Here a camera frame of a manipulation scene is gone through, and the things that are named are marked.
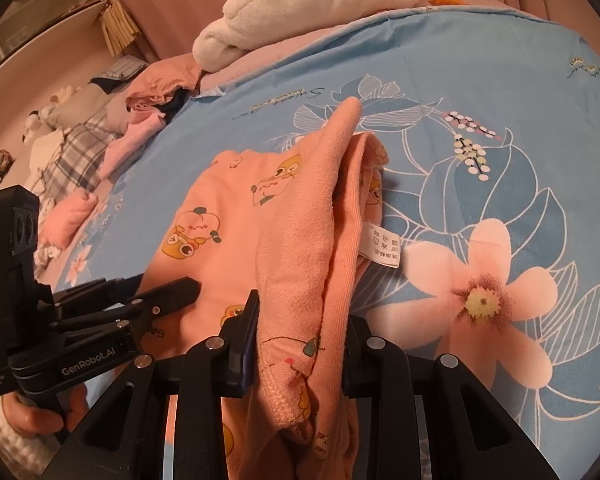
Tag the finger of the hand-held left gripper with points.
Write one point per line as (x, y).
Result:
(172, 295)
(100, 290)

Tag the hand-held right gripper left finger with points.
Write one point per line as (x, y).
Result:
(244, 340)

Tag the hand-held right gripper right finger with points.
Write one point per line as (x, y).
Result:
(367, 365)

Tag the orange cartoon print shirt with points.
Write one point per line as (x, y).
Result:
(290, 240)

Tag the person's left hand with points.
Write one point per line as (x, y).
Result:
(37, 422)

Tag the folded pink garment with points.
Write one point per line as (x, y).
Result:
(67, 220)

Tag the plaid cloth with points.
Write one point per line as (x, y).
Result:
(77, 152)

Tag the white plush toy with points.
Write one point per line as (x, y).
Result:
(45, 125)

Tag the light pink garment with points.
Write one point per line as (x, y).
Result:
(132, 142)

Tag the grey pillow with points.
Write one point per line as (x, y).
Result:
(87, 105)

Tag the dark navy garment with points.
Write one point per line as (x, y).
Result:
(177, 105)

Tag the blue checked cloth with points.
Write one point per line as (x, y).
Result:
(122, 70)

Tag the glass door cabinet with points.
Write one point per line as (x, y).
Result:
(35, 15)

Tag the straw bundle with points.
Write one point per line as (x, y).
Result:
(120, 27)

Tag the pale pink quilt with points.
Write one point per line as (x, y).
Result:
(280, 57)

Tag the blue floral bedsheet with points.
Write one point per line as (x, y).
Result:
(480, 85)

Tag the white fluffy blanket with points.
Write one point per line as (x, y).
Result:
(300, 5)

